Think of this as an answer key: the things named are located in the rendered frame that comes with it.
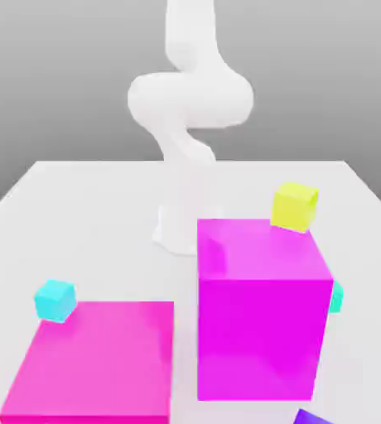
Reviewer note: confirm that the small turquoise cube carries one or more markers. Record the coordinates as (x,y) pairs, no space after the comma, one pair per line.
(337,298)

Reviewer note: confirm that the large pink box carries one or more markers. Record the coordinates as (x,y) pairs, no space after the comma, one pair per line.
(94,361)

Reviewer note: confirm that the small yellow cube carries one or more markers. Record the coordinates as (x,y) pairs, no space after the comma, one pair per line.
(293,208)

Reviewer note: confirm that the small cyan cube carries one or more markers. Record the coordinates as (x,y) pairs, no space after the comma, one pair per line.
(54,300)

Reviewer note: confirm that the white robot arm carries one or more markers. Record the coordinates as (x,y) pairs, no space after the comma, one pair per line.
(190,99)

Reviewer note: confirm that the large magenta box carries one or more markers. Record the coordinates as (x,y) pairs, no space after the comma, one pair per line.
(260,331)

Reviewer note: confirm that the small purple cube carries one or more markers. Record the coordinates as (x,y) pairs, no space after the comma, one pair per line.
(309,418)

